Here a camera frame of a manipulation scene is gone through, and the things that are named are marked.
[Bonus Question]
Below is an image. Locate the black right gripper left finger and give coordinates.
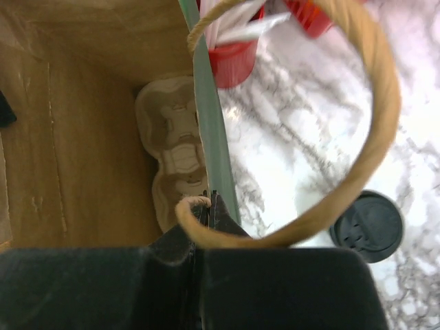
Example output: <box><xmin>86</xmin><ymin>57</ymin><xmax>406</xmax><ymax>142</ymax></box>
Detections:
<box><xmin>151</xmin><ymin>197</ymin><xmax>210</xmax><ymax>267</ymax></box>

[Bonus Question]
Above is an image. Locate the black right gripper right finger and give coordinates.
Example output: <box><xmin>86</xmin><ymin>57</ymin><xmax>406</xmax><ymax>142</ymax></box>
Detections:
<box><xmin>205</xmin><ymin>192</ymin><xmax>250</xmax><ymax>238</ymax></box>

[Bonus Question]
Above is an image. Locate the brown cardboard cup carrier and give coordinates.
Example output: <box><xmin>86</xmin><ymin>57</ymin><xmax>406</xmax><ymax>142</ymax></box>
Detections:
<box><xmin>135</xmin><ymin>76</ymin><xmax>208</xmax><ymax>232</ymax></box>

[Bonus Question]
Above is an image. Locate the brown paper bag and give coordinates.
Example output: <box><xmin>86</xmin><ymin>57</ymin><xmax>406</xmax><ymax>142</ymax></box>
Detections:
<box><xmin>0</xmin><ymin>0</ymin><xmax>402</xmax><ymax>250</ymax></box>

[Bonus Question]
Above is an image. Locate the black plastic cup lid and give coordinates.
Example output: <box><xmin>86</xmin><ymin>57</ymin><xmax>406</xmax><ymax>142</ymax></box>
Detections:
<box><xmin>329</xmin><ymin>190</ymin><xmax>405</xmax><ymax>263</ymax></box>

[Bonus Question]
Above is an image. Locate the red straw holder cup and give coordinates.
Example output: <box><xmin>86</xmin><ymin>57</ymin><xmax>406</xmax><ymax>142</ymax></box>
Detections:
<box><xmin>208</xmin><ymin>6</ymin><xmax>266</xmax><ymax>89</ymax></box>

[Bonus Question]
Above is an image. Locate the white wrapped straws bundle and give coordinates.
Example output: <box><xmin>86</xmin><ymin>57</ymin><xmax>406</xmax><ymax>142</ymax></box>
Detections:
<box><xmin>204</xmin><ymin>1</ymin><xmax>291</xmax><ymax>50</ymax></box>

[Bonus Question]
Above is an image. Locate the red plastic shopping basket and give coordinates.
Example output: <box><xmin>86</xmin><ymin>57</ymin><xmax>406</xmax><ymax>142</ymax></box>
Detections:
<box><xmin>283</xmin><ymin>0</ymin><xmax>333</xmax><ymax>39</ymax></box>

